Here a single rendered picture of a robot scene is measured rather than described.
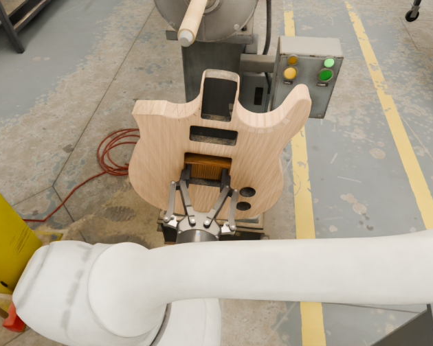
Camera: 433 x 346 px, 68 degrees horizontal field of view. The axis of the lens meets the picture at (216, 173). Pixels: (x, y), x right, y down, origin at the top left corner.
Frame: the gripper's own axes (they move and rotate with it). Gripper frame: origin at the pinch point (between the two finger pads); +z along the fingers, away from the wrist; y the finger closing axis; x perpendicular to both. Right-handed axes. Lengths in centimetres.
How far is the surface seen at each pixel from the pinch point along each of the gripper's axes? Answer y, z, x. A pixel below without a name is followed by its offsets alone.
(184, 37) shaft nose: -6.9, 8.7, 24.6
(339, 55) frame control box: 28.9, 30.5, 15.2
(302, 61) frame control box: 20.2, 30.0, 12.5
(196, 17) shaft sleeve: -5.8, 15.9, 25.2
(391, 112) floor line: 132, 158, -82
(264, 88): 16, 51, -10
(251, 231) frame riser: 25, 34, -75
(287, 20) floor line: 65, 309, -85
